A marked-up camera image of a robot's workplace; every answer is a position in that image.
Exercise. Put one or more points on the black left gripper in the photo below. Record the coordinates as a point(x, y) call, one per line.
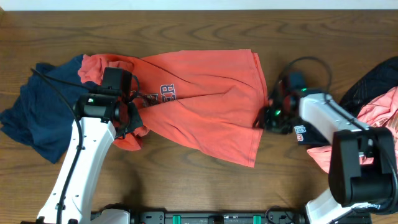
point(135, 120)

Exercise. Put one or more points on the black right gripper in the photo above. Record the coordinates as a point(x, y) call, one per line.
point(265, 115)

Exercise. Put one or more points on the red soccer t-shirt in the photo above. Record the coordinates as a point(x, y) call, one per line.
point(207, 100)

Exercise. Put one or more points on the pink and black jersey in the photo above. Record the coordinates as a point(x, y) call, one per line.
point(372, 100)

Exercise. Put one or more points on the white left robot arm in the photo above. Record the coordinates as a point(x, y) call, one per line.
point(99, 120)

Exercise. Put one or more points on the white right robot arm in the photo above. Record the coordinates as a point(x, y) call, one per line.
point(363, 174)

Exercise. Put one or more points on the navy blue folded garment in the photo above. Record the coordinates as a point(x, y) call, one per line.
point(39, 118)

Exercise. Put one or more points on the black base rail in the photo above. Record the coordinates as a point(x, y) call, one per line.
point(214, 217)

